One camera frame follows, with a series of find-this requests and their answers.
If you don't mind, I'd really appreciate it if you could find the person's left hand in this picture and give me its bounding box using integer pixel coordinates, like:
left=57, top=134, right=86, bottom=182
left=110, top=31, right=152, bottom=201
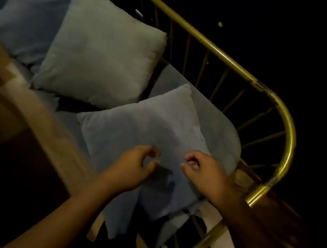
left=97, top=138, right=163, bottom=202

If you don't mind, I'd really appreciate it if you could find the person's right hand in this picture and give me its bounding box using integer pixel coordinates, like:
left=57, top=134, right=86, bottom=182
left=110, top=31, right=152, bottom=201
left=174, top=148, right=241, bottom=211

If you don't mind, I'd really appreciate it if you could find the person's left forearm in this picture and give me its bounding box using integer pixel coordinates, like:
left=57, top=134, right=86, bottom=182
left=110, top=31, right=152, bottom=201
left=3, top=161, right=124, bottom=248

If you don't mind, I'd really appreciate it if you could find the small blue-grey cushion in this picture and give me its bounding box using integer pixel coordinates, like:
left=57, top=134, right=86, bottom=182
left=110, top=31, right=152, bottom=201
left=57, top=66, right=225, bottom=248

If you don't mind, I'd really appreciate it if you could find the grey sofa seat cushion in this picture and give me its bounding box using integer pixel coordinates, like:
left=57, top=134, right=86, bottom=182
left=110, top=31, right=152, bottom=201
left=0, top=36, right=254, bottom=180

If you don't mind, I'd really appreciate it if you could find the large grey cushion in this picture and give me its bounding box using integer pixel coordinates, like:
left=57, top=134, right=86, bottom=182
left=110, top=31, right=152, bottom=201
left=28, top=0, right=175, bottom=118

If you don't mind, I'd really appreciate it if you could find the gold metal sofa frame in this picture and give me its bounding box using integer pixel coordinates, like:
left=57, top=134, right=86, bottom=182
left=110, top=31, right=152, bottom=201
left=55, top=0, right=322, bottom=248

